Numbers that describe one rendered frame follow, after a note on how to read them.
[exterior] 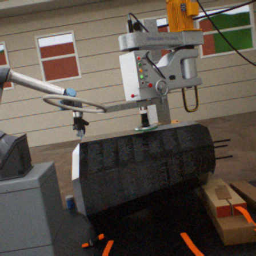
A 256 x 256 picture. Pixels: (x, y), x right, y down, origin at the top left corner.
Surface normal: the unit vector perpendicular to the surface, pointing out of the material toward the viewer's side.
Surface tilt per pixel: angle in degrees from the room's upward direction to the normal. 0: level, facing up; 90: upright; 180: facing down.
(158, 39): 90
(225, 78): 90
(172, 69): 90
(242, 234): 90
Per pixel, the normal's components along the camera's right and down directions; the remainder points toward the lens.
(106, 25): 0.01, 0.13
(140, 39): 0.60, 0.01
